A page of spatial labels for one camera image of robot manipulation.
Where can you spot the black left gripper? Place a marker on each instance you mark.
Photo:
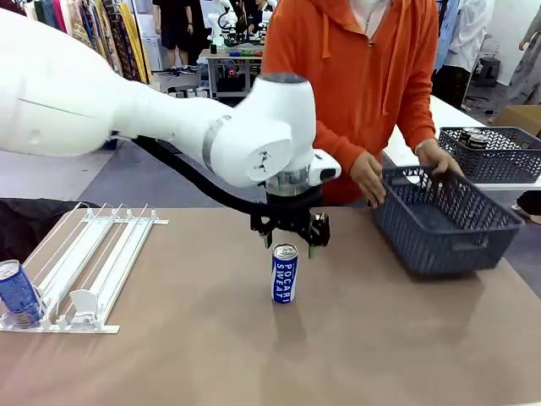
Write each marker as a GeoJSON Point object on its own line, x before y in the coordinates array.
{"type": "Point", "coordinates": [291, 211]}

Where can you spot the blue Pocari Sweat can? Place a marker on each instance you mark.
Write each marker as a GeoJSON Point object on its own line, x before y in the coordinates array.
{"type": "Point", "coordinates": [284, 275]}
{"type": "Point", "coordinates": [19, 296]}

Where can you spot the blue-grey perforated plastic basket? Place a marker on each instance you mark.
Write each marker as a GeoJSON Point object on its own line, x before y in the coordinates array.
{"type": "Point", "coordinates": [439, 249]}
{"type": "Point", "coordinates": [498, 165]}

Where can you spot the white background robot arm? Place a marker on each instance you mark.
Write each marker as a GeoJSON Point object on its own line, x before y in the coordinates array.
{"type": "Point", "coordinates": [220, 21]}

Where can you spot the person's right forearm orange sleeve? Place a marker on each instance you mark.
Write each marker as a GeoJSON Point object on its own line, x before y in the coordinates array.
{"type": "Point", "coordinates": [338, 144]}

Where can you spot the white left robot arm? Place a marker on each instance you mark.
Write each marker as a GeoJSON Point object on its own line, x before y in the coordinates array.
{"type": "Point", "coordinates": [63, 93]}

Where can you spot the person's left forearm orange sleeve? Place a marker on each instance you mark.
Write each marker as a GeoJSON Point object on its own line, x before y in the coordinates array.
{"type": "Point", "coordinates": [418, 110]}

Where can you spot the person's right hand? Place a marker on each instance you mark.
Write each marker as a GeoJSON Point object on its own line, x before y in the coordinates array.
{"type": "Point", "coordinates": [369, 177]}

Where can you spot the person's left hand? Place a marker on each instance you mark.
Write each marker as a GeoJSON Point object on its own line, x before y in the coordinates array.
{"type": "Point", "coordinates": [437, 154]}

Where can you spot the person in orange hoodie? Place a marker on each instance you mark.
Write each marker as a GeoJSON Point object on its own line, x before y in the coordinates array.
{"type": "Point", "coordinates": [363, 84]}

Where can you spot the white fabric roll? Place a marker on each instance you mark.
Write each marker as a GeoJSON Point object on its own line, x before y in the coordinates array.
{"type": "Point", "coordinates": [198, 92]}

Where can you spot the grey background work cart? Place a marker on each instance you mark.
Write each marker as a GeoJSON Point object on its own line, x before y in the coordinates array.
{"type": "Point", "coordinates": [232, 72]}

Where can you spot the white side table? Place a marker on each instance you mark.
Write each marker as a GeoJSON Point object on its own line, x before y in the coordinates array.
{"type": "Point", "coordinates": [448, 114]}

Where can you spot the seated person's leg and shoe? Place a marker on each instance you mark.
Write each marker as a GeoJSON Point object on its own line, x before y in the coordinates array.
{"type": "Point", "coordinates": [528, 205]}

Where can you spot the bystander in black clothes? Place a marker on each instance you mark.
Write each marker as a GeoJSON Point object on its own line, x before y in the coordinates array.
{"type": "Point", "coordinates": [173, 29]}

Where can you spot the brown cardboard box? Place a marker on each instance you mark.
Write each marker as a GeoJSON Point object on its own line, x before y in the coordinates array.
{"type": "Point", "coordinates": [520, 118]}

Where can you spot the dark plastic stool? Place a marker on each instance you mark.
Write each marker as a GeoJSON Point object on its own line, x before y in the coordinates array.
{"type": "Point", "coordinates": [489, 72]}

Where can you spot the black cloth cover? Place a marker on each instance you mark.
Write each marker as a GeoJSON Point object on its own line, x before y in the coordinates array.
{"type": "Point", "coordinates": [25, 224]}

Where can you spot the colourful hanging fabrics rack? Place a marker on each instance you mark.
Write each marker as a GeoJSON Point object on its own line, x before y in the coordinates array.
{"type": "Point", "coordinates": [110, 38]}

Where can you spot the white hanging shirts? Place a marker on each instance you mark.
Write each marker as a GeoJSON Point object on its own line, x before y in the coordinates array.
{"type": "Point", "coordinates": [469, 29]}

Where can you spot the mannequin in grey dress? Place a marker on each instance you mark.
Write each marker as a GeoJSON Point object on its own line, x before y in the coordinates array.
{"type": "Point", "coordinates": [526, 63]}

